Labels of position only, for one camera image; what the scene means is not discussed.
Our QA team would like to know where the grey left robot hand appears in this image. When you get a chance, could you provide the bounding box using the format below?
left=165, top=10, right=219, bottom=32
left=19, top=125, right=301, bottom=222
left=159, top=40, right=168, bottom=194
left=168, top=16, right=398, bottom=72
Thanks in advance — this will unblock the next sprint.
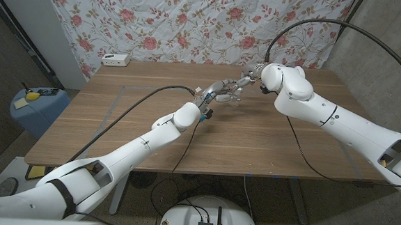
left=193, top=77, right=244, bottom=111

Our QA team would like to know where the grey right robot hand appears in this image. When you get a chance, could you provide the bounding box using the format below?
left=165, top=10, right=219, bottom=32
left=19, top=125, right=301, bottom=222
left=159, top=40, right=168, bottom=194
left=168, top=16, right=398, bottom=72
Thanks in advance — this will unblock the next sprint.
left=231, top=61, right=269, bottom=95

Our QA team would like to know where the clear plastic medicine bottle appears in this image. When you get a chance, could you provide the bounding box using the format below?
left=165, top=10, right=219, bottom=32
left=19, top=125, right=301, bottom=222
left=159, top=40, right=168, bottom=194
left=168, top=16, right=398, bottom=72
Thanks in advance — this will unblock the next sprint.
left=228, top=92, right=244, bottom=108

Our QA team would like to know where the floral backdrop cloth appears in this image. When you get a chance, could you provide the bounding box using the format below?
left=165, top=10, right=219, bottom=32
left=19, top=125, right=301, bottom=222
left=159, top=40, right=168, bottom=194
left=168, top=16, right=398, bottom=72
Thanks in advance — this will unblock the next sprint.
left=33, top=0, right=356, bottom=98

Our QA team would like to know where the white power strip box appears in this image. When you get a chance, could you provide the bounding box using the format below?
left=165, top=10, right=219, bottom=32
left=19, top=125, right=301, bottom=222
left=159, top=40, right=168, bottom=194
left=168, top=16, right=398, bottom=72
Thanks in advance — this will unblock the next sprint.
left=101, top=52, right=131, bottom=68

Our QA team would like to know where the black backdrop stand pole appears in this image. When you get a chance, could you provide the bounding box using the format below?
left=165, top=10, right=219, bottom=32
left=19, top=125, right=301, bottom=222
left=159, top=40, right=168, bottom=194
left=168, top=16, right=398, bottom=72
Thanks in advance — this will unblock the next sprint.
left=336, top=0, right=365, bottom=43

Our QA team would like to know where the white robot torso base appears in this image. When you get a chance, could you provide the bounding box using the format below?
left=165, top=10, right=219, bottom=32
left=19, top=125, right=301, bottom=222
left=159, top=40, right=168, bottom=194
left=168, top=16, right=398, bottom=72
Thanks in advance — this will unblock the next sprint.
left=158, top=192, right=262, bottom=225

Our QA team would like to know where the grey table leg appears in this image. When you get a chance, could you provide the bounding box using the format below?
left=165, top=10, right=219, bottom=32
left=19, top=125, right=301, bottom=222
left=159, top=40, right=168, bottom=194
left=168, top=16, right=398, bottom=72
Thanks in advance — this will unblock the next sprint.
left=285, top=179, right=311, bottom=225

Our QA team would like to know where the white table leg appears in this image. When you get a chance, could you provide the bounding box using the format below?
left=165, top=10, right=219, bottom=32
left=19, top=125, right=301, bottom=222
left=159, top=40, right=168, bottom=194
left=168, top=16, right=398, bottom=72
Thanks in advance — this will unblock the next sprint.
left=109, top=176, right=129, bottom=216

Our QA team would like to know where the black flat device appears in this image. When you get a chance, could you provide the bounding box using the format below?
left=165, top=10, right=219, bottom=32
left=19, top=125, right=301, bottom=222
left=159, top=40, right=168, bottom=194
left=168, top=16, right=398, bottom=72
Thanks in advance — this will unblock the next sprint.
left=36, top=86, right=61, bottom=98

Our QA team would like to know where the blue round stool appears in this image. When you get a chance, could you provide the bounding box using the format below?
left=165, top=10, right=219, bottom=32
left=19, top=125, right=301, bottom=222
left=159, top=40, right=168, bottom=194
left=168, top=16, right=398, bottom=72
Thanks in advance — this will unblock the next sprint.
left=7, top=85, right=72, bottom=142

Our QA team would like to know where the pale yellow sticky note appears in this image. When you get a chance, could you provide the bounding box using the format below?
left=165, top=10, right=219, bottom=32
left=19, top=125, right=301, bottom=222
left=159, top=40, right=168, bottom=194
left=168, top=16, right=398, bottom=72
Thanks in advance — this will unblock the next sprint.
left=13, top=97, right=30, bottom=110

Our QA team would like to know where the yellow and black board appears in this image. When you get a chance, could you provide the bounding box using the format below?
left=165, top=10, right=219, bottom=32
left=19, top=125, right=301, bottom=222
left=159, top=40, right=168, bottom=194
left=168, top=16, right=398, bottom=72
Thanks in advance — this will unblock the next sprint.
left=24, top=164, right=61, bottom=183

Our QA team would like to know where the dark round floor plate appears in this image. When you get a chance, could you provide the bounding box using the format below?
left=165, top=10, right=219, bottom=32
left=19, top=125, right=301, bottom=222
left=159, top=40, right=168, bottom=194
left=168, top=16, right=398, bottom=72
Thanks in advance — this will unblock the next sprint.
left=0, top=176, right=19, bottom=202

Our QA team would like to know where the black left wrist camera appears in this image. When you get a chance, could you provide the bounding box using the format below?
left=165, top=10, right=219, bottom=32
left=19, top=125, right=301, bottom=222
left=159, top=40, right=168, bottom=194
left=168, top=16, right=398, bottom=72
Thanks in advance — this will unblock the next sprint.
left=201, top=108, right=214, bottom=122

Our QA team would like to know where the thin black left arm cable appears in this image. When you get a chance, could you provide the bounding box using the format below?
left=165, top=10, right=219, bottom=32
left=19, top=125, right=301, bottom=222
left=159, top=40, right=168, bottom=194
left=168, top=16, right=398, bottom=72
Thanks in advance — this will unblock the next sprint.
left=150, top=117, right=202, bottom=196

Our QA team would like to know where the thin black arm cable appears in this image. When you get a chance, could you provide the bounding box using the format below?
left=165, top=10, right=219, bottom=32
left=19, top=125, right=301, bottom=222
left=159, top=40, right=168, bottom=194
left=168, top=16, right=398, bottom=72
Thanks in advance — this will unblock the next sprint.
left=281, top=116, right=401, bottom=192
left=150, top=117, right=202, bottom=196

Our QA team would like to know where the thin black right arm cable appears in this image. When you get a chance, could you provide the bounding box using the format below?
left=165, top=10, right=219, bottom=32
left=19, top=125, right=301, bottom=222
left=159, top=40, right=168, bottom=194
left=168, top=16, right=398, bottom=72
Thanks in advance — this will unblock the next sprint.
left=281, top=116, right=401, bottom=192

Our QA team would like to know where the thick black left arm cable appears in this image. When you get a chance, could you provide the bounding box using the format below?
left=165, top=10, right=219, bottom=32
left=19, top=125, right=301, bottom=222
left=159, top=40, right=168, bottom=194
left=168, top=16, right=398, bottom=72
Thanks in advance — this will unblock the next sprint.
left=66, top=78, right=198, bottom=174

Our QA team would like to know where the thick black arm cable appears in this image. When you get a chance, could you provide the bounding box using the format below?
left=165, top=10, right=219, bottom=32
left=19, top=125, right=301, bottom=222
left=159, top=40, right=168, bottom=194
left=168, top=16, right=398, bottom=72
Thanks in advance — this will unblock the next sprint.
left=263, top=14, right=401, bottom=93
left=66, top=78, right=198, bottom=174

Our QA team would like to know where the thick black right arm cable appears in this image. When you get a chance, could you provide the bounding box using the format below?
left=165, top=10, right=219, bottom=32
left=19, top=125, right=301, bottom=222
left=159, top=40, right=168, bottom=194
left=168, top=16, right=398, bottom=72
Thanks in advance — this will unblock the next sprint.
left=263, top=14, right=401, bottom=93

